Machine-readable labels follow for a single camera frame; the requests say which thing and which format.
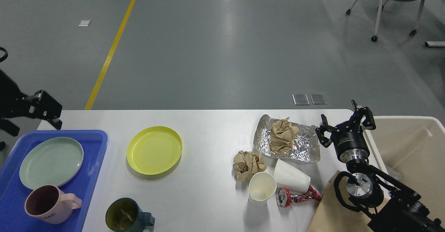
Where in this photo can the crumpled brown paper ball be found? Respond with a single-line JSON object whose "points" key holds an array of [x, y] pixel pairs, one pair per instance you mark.
{"points": [[247, 163]]}

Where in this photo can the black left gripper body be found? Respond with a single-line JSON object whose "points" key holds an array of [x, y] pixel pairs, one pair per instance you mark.
{"points": [[13, 103]]}

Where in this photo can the yellow plastic plate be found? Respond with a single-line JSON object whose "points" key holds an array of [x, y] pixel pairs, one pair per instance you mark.
{"points": [[154, 150]]}

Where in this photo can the crushed red soda can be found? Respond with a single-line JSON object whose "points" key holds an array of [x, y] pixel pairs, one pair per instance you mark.
{"points": [[284, 198]]}

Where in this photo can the pink mug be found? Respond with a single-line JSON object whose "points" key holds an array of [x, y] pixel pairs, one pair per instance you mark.
{"points": [[51, 205]]}

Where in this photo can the upright white paper cup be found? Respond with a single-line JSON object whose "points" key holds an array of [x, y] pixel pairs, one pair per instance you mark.
{"points": [[262, 186]]}

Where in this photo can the pale green plate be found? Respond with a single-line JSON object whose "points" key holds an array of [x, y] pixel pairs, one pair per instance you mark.
{"points": [[53, 162]]}

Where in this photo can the tipped white paper cup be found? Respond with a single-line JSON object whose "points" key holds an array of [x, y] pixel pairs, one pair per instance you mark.
{"points": [[291, 178]]}

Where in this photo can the blue plastic tray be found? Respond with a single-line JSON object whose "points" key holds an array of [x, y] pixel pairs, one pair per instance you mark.
{"points": [[14, 193]]}

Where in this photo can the beige plastic bin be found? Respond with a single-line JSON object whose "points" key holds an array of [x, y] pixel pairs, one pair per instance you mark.
{"points": [[412, 150]]}

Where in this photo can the brown paper bag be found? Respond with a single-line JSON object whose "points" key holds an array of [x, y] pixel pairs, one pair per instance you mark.
{"points": [[331, 216]]}

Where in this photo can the left metal floor plate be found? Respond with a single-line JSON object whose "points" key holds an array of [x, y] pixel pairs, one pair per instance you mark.
{"points": [[300, 99]]}

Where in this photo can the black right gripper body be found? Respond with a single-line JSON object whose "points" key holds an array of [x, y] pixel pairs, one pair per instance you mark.
{"points": [[349, 142]]}

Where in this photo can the white floor marker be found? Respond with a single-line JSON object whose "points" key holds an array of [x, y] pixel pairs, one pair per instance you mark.
{"points": [[84, 23]]}

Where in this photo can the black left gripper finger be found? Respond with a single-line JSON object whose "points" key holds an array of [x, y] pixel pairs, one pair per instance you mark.
{"points": [[9, 127], [44, 107]]}

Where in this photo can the crumpled brown paper on foil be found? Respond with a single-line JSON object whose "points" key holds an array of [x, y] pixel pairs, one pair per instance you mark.
{"points": [[282, 136]]}

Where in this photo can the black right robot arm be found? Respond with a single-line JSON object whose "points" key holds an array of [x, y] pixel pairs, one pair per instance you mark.
{"points": [[391, 205]]}

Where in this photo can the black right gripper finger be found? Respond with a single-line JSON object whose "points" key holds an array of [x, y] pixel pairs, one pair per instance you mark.
{"points": [[362, 118], [324, 127]]}

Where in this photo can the metal floor plate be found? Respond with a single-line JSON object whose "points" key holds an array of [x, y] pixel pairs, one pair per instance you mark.
{"points": [[318, 99], [300, 99]]}

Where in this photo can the dark teal mug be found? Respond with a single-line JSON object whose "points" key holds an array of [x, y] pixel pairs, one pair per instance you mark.
{"points": [[125, 215]]}

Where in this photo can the crumpled aluminium foil sheet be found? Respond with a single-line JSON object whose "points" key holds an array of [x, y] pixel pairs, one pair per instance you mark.
{"points": [[305, 147]]}

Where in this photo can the white bar on floor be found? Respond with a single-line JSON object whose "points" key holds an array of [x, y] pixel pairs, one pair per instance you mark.
{"points": [[434, 44]]}

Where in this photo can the right metal floor plate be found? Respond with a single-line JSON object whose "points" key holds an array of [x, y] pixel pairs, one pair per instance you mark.
{"points": [[318, 99]]}

